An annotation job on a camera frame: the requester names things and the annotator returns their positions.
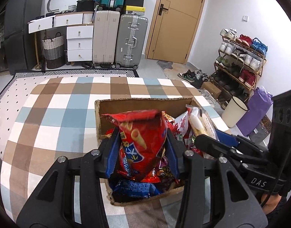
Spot plaid tablecloth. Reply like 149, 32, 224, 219
0, 77, 229, 220

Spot white desk with drawers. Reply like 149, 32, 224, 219
28, 11, 94, 33

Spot woven laundry basket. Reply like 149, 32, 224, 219
42, 32, 65, 70

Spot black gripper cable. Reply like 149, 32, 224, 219
259, 170, 286, 207

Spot small brown cardboard box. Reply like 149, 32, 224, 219
201, 81, 221, 99

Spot blue Oreo cookie pack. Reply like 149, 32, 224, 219
112, 180, 163, 202

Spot black refrigerator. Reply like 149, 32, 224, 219
4, 0, 43, 75

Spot clear bread pack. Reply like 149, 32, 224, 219
186, 105, 219, 141

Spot shoes on floor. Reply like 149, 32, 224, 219
178, 70, 209, 89

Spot purple snack bag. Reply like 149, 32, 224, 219
156, 148, 180, 191

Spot cream waste bin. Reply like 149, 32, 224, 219
221, 96, 249, 128

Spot wooden door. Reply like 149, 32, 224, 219
145, 0, 205, 64

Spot beige suitcase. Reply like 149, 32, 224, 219
92, 10, 120, 64

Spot white drawer cabinet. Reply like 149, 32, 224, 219
66, 25, 94, 62

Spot silver aluminium suitcase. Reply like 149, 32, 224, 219
114, 14, 148, 70

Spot stacked shoe boxes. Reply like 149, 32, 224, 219
122, 0, 145, 16

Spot white red snack bag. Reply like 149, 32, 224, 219
174, 111, 194, 148

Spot red corn chips bag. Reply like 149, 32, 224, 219
102, 110, 168, 183

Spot shoe rack with shoes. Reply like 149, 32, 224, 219
210, 28, 268, 108

